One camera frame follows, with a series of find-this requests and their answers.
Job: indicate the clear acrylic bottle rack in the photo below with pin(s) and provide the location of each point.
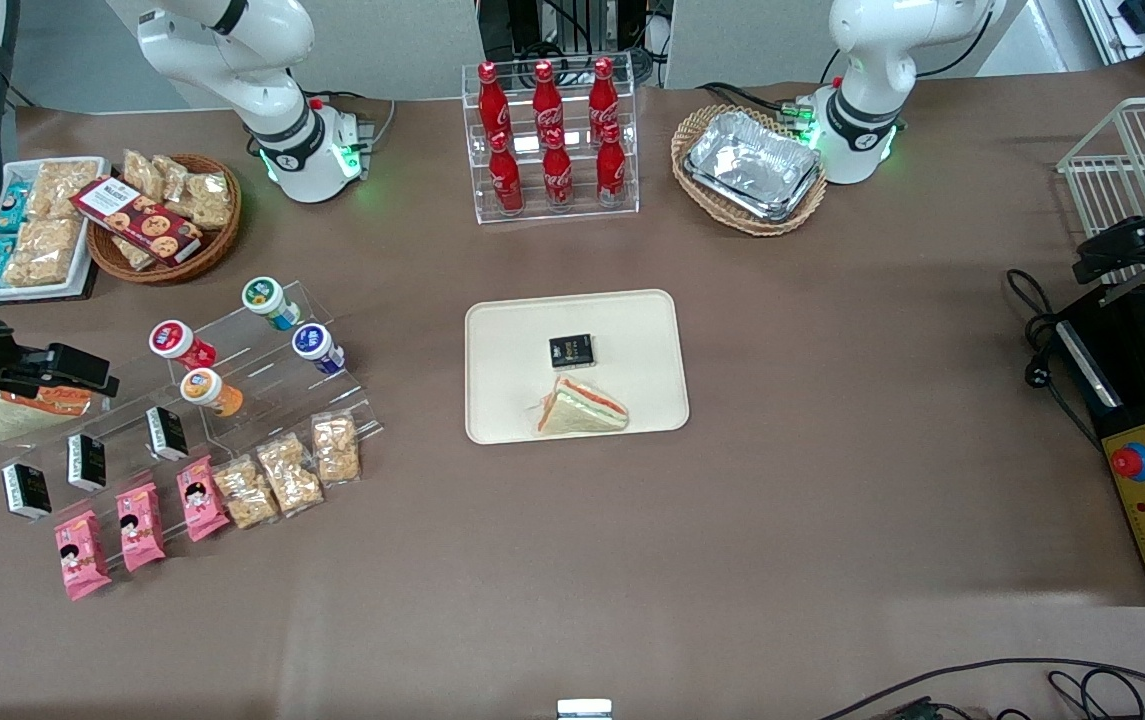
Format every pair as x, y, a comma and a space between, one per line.
527, 215

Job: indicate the red emergency stop button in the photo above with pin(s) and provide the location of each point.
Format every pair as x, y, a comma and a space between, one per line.
1130, 461

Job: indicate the wicker basket with foil containers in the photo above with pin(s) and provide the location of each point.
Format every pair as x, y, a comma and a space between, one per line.
697, 125

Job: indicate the small white device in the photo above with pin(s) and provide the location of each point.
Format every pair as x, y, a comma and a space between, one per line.
584, 709

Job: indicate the blue cap gum bottle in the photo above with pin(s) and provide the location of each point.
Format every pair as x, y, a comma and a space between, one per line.
316, 346

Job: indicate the round brown wicker basket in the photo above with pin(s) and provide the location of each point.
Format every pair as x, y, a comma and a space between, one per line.
212, 245

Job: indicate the aluminium frame shelf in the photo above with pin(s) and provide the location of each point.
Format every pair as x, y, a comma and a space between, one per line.
1132, 25

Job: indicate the clear acrylic gum step stand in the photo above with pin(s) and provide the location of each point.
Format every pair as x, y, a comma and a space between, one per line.
277, 395

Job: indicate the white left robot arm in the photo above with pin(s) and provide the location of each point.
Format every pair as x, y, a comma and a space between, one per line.
867, 60

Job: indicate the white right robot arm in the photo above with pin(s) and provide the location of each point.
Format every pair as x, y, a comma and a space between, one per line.
232, 40

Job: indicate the clear acrylic snack step stand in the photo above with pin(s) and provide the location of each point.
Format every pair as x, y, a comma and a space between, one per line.
122, 470

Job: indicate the aluminium foil container stack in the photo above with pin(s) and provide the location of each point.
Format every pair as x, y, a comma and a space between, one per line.
752, 165

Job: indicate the large crispy snack bag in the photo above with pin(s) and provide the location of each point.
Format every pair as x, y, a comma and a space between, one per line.
65, 185
42, 250

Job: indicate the clear peanut brittle packet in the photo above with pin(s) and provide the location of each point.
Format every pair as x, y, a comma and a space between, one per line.
336, 449
289, 473
245, 492

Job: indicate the clear crispy snack bag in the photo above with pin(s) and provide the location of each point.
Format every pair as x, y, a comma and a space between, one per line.
144, 172
207, 198

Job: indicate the small black box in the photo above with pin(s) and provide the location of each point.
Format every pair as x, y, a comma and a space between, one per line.
27, 490
86, 461
167, 433
571, 350

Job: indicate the black sealing machine yellow panel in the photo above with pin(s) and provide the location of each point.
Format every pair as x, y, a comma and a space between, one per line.
1132, 400

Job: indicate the red cap gum bottle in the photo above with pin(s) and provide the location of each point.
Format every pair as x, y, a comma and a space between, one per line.
177, 342

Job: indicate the beige serving tray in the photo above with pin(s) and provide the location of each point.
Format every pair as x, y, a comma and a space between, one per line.
632, 340

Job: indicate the pink snack packet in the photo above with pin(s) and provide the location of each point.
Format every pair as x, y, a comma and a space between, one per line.
82, 555
140, 527
201, 498

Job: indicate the orange cap gum bottle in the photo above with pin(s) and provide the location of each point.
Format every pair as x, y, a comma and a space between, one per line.
207, 390

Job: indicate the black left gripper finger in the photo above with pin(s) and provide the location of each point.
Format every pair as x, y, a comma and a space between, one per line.
1117, 238
1112, 264

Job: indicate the red cookie box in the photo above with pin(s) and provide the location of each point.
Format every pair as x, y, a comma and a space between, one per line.
137, 220

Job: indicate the green cap gum bottle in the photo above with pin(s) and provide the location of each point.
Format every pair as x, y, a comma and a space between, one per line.
270, 302

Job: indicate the red cola bottle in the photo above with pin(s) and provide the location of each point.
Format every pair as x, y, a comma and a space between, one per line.
557, 175
611, 170
491, 98
602, 95
545, 98
505, 178

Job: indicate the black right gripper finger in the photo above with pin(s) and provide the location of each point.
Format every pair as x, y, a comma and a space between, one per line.
82, 360
77, 386

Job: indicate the wrapped triangle sandwich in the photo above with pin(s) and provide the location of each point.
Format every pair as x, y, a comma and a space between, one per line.
27, 418
580, 410

